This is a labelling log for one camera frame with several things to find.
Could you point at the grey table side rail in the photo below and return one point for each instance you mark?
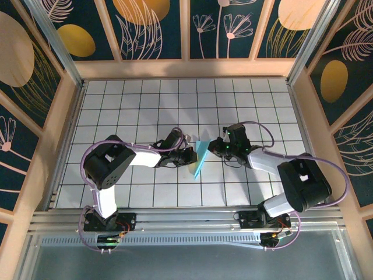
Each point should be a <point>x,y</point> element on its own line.
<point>70,131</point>
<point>304,131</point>

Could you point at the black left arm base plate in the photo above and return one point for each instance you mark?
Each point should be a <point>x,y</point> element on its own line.
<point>128,221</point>

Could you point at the light blue paper sheet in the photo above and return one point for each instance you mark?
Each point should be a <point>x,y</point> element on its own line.
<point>201,154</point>

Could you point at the grey metal tray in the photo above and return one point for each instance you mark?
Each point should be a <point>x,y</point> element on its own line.
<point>186,265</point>

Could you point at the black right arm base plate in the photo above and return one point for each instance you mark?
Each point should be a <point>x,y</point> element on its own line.
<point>246,220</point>

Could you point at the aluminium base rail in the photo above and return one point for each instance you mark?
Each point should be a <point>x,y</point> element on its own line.
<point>186,217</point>

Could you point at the aluminium frame post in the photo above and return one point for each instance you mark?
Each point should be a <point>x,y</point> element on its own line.
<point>52,38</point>
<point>314,38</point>

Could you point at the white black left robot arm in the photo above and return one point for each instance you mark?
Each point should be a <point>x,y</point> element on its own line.
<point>145,157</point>

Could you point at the small black electronics module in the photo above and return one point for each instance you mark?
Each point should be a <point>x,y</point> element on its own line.
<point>107,239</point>
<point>272,237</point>

